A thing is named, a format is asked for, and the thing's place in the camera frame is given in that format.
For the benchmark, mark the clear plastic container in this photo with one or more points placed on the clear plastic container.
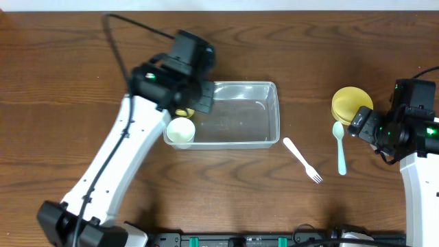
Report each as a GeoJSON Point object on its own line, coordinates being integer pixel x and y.
{"type": "Point", "coordinates": [245, 115]}

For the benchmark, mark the white plastic fork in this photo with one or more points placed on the white plastic fork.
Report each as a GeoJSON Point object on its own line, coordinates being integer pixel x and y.
{"type": "Point", "coordinates": [310, 171]}

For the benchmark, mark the white plastic cup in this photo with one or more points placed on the white plastic cup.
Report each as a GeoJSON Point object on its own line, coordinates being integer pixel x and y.
{"type": "Point", "coordinates": [180, 130]}

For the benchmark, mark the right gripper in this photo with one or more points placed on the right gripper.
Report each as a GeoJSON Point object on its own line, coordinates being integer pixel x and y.
{"type": "Point", "coordinates": [361, 121]}

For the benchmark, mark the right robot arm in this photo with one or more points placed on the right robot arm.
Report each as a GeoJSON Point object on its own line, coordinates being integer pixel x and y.
{"type": "Point", "coordinates": [408, 135]}

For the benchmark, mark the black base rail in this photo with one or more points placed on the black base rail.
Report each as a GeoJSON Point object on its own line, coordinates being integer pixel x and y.
{"type": "Point", "coordinates": [303, 235]}

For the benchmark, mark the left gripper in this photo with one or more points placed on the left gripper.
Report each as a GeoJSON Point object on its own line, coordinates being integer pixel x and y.
{"type": "Point", "coordinates": [204, 97]}

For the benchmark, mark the pale green plastic spoon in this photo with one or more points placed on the pale green plastic spoon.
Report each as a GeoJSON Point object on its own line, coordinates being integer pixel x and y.
{"type": "Point", "coordinates": [338, 133]}

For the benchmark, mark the yellow plastic cup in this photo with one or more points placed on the yellow plastic cup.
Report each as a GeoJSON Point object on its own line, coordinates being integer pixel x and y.
{"type": "Point", "coordinates": [187, 113]}

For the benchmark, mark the yellow plastic bowl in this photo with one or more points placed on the yellow plastic bowl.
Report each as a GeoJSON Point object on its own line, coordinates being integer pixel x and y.
{"type": "Point", "coordinates": [347, 101]}

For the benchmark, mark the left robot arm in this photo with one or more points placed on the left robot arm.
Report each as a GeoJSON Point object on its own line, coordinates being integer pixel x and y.
{"type": "Point", "coordinates": [87, 214]}

